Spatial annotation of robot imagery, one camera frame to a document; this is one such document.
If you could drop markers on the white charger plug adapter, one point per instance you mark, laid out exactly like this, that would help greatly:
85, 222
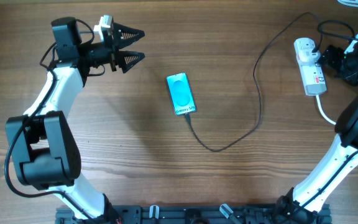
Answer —
306, 58

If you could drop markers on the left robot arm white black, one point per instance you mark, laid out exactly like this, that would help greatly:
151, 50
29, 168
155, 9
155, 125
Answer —
42, 149

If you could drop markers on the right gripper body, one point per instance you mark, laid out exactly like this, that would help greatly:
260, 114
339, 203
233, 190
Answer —
344, 64

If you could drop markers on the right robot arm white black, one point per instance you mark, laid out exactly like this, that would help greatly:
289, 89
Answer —
303, 203

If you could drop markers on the white power strip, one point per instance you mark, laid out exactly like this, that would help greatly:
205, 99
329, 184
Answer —
312, 75

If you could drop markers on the Galaxy smartphone with teal screen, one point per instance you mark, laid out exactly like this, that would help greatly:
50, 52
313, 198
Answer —
181, 94

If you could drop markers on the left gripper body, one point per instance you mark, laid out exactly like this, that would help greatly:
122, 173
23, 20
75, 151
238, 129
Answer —
103, 53

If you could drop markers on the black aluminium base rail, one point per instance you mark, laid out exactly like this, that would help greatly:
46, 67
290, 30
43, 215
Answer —
135, 214

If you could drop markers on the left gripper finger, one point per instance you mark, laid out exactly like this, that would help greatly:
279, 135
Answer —
125, 36
127, 59

